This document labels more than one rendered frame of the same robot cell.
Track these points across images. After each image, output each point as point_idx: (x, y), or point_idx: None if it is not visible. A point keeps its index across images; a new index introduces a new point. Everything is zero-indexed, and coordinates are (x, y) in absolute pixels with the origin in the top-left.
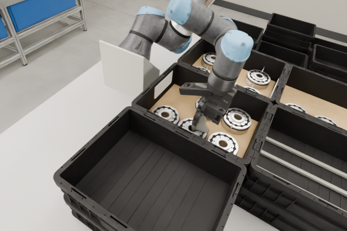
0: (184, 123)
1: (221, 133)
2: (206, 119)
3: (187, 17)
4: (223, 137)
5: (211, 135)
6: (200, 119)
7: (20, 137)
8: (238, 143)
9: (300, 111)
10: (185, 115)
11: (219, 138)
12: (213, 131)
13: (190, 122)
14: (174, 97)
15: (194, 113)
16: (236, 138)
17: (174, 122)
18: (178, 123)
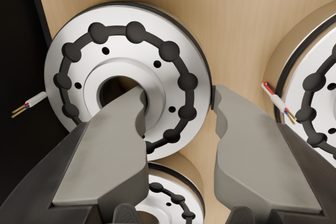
0: (135, 37)
1: (190, 202)
2: (266, 105)
3: None
4: (169, 219)
5: (151, 178)
6: (215, 102)
7: None
8: (211, 217)
9: None
10: None
11: (151, 209)
12: (212, 145)
13: (161, 64)
14: None
15: (288, 23)
16: (228, 211)
17: None
18: (102, 8)
